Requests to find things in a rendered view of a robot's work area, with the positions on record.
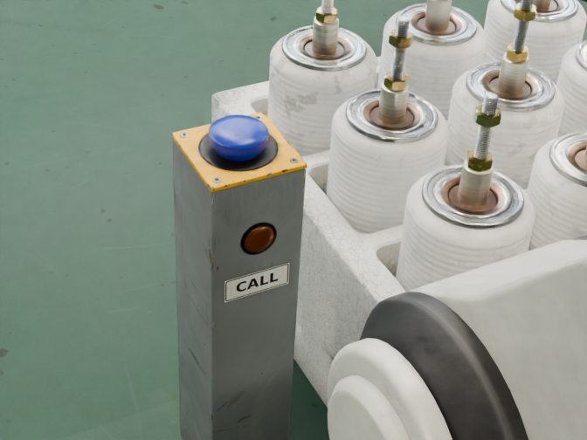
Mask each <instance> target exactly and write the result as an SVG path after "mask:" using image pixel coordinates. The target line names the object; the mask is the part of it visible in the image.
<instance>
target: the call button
mask: <svg viewBox="0 0 587 440"><path fill-rule="evenodd" d="M268 134H269V131H268V128H267V126H266V124H265V123H263V122H262V121H261V120H258V119H256V118H253V117H252V116H248V115H242V114H234V115H228V116H225V117H223V118H220V119H218V120H216V121H214V122H213V123H212V124H211V126H210V128H209V143H210V145H211V146H212V147H213V148H214V149H215V150H216V152H217V153H218V155H220V156H221V157H223V158H225V159H227V160H231V161H238V162H240V161H247V160H251V159H253V158H255V157H256V156H258V155H259V154H260V153H261V151H262V150H263V149H264V148H265V147H266V146H267V144H268Z"/></svg>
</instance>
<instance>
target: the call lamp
mask: <svg viewBox="0 0 587 440"><path fill-rule="evenodd" d="M273 237H274V233H273V230H272V229H271V228H270V227H268V226H259V227H257V228H255V229H253V230H252V231H251V232H250V233H249V234H248V235H247V236H246V238H245V248H246V249H247V250H248V251H249V252H259V251H263V250H264V249H265V248H267V247H268V246H269V245H270V243H271V242H272V241H273Z"/></svg>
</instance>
